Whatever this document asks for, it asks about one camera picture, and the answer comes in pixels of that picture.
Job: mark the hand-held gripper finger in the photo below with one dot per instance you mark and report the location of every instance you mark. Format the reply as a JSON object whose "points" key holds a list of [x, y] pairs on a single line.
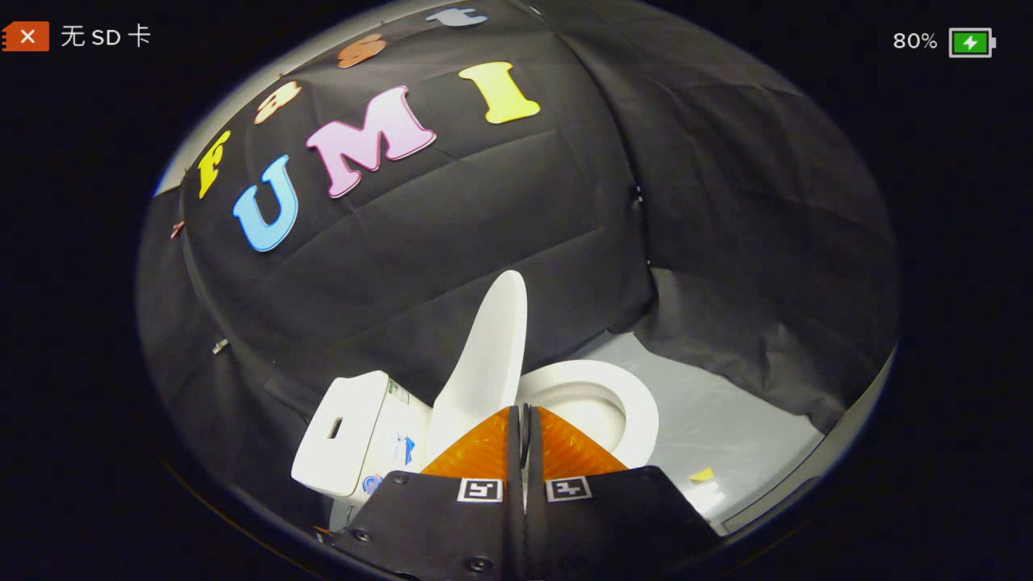
{"points": [[529, 492], [515, 492]]}

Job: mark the white toilet lid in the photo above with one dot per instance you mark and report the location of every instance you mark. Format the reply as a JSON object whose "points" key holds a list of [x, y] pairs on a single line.
{"points": [[488, 355]]}

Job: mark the white toilet seat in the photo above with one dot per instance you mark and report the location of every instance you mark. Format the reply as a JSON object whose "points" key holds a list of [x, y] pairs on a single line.
{"points": [[641, 411]]}

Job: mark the white toilet with tank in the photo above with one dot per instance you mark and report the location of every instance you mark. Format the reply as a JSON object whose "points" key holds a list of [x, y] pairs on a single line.
{"points": [[355, 436]]}

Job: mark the yellow tape piece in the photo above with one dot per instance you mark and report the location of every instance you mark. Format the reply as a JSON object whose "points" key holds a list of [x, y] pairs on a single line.
{"points": [[702, 474]]}

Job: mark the black backdrop cloth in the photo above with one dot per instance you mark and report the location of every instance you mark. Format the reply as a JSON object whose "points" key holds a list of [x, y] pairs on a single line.
{"points": [[484, 226]]}

